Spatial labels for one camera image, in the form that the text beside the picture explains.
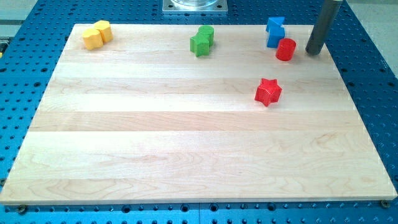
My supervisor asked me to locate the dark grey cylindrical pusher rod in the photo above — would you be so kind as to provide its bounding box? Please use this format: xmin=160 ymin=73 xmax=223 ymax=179
xmin=305 ymin=0 xmax=343 ymax=55

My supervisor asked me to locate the red star block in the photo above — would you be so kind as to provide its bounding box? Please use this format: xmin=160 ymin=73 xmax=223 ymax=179
xmin=254 ymin=78 xmax=282 ymax=106

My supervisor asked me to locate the green star block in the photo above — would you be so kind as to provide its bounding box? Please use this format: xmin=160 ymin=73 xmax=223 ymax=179
xmin=190 ymin=33 xmax=210 ymax=57

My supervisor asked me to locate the blue triangle block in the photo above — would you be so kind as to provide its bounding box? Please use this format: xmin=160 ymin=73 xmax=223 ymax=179
xmin=266 ymin=17 xmax=285 ymax=32

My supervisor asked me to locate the red cylinder block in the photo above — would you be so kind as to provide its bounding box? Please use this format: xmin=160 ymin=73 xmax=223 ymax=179
xmin=275 ymin=38 xmax=297 ymax=61

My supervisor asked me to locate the blue cube block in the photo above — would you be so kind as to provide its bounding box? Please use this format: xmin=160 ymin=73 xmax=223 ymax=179
xmin=267 ymin=27 xmax=285 ymax=48

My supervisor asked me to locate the green cylinder block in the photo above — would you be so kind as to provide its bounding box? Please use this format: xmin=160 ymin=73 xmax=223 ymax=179
xmin=198 ymin=25 xmax=215 ymax=46

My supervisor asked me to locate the light wooden board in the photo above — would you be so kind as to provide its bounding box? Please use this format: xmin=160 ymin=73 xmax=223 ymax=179
xmin=1 ymin=24 xmax=397 ymax=205

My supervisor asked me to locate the yellow hexagon block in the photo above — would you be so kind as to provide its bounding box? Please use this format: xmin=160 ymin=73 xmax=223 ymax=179
xmin=94 ymin=20 xmax=113 ymax=43

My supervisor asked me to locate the yellow heart block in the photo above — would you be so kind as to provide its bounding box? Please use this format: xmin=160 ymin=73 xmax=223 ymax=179
xmin=82 ymin=28 xmax=103 ymax=50

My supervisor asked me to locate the blue perforated metal plate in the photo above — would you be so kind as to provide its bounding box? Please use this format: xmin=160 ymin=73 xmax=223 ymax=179
xmin=1 ymin=0 xmax=397 ymax=223

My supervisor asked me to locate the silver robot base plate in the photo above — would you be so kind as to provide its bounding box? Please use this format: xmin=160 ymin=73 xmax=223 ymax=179
xmin=161 ymin=0 xmax=228 ymax=14

